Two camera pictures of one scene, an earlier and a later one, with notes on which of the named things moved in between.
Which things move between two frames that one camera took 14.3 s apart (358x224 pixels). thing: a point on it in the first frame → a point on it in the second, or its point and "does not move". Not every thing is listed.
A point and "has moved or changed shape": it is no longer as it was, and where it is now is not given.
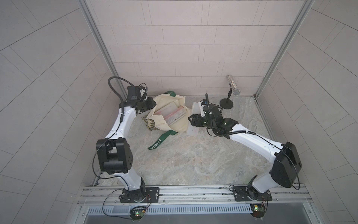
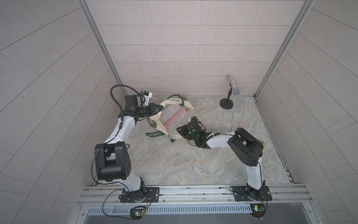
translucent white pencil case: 196,109 → 237,121
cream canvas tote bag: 169,113 has moved or changed shape
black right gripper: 198,123 → 182,130
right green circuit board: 258,210 does not move
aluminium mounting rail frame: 99,199 does not move
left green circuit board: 136,213 does not move
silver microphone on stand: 227,103 does not move
